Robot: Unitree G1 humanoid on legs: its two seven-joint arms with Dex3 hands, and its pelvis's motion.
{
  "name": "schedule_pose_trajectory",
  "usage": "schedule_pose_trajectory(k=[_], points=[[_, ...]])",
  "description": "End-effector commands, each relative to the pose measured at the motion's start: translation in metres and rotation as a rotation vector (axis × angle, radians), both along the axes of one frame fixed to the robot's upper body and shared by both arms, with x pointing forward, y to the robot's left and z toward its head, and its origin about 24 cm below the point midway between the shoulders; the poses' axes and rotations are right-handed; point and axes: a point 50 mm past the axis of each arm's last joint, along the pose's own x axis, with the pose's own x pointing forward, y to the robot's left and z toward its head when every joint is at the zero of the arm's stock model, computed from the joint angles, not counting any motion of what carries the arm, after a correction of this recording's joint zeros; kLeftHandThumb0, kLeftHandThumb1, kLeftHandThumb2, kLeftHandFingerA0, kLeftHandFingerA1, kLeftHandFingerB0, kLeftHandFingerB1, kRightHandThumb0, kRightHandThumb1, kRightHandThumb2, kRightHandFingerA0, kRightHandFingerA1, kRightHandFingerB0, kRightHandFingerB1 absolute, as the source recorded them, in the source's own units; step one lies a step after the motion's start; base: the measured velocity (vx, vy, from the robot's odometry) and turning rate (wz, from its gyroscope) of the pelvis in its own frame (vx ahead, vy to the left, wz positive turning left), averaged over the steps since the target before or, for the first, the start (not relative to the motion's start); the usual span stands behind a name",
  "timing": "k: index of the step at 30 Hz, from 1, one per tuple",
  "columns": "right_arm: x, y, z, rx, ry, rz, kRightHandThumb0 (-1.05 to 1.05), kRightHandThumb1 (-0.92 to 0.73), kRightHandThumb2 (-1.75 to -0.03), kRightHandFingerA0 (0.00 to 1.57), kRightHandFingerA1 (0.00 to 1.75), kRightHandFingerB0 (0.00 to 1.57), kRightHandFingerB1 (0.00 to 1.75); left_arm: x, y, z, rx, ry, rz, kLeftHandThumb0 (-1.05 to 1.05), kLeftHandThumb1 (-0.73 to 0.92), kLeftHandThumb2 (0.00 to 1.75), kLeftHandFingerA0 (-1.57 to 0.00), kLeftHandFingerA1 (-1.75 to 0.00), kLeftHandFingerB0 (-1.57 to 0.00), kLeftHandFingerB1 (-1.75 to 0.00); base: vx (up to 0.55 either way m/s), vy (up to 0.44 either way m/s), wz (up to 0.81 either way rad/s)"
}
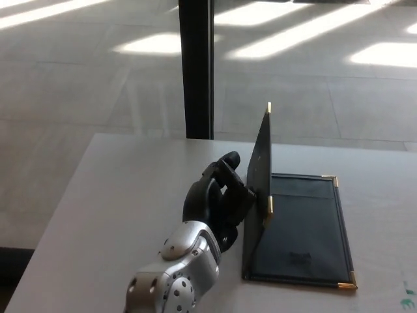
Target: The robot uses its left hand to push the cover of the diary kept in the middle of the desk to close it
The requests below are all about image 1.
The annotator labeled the black window frame post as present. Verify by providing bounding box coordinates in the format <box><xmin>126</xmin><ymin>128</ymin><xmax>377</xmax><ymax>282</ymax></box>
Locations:
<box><xmin>177</xmin><ymin>0</ymin><xmax>215</xmax><ymax>140</ymax></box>

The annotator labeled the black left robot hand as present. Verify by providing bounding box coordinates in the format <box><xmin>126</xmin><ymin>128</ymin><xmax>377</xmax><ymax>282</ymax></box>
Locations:
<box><xmin>182</xmin><ymin>151</ymin><xmax>258</xmax><ymax>254</ymax></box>

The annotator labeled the dark blue diary folder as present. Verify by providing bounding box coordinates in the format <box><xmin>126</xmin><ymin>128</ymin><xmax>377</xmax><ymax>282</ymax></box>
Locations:
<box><xmin>241</xmin><ymin>102</ymin><xmax>359</xmax><ymax>290</ymax></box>

